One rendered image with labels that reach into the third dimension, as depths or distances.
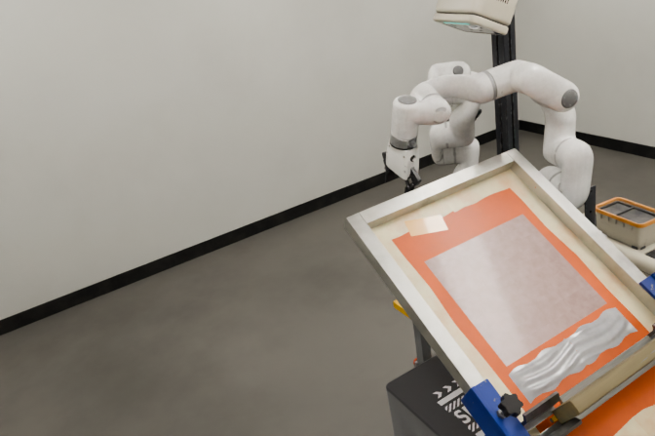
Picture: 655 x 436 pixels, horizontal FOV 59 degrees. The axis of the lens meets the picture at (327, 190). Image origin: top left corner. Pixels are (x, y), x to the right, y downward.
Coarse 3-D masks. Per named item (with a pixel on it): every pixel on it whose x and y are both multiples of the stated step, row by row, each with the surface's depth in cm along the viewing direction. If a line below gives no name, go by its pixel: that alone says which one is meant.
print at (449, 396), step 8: (448, 384) 169; (456, 384) 169; (440, 392) 167; (448, 392) 167; (456, 392) 166; (440, 400) 164; (448, 400) 164; (456, 400) 163; (448, 408) 161; (456, 408) 161; (464, 408) 160; (456, 416) 158; (464, 416) 158; (472, 416) 157; (464, 424) 155; (472, 424) 155; (480, 432) 152
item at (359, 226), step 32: (512, 160) 164; (416, 192) 151; (448, 192) 155; (544, 192) 158; (352, 224) 141; (576, 224) 152; (384, 256) 137; (608, 256) 147; (640, 288) 141; (416, 320) 129; (448, 352) 123
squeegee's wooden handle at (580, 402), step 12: (648, 348) 122; (624, 360) 123; (636, 360) 120; (648, 360) 120; (612, 372) 117; (624, 372) 118; (636, 372) 119; (600, 384) 115; (612, 384) 116; (576, 396) 113; (588, 396) 113; (600, 396) 114; (564, 408) 114; (576, 408) 111; (588, 408) 112; (564, 420) 115
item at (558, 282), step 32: (512, 192) 161; (480, 224) 152; (512, 224) 153; (544, 224) 155; (512, 256) 146; (544, 256) 148; (576, 256) 149; (544, 288) 141; (576, 288) 143; (576, 320) 137; (608, 352) 132; (640, 384) 128
